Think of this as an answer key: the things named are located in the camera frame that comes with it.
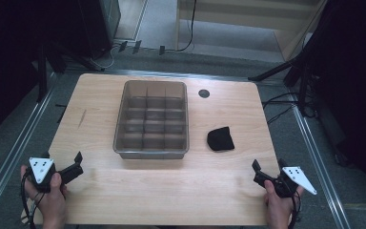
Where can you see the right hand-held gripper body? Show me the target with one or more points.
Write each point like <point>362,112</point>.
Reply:
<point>294,181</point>

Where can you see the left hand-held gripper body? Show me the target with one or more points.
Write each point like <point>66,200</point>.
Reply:
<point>40,168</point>

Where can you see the black cloth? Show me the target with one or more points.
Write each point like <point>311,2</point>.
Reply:
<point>220,139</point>

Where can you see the grey divided storage box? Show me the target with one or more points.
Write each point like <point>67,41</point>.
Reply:
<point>152,119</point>

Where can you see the person's right hand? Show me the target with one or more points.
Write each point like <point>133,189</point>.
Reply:
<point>278,208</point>

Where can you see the person's left hand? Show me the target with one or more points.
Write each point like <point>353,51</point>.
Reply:
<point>50,203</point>

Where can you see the round grey table grommet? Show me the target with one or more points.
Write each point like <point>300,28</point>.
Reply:
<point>204,93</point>

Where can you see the black tripod stand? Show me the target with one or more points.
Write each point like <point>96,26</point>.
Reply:
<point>294,73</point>
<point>52,60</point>

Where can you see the black curtain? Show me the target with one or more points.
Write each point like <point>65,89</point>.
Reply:
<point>352,79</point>
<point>9,63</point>

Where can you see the dark equipment cabinet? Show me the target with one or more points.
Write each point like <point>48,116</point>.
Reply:
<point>100,22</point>

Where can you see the light wooden cabinet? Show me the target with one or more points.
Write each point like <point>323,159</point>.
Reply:
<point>251,28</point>

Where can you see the metal floor rail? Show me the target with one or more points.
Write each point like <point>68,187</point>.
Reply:
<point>321,168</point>
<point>16,149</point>

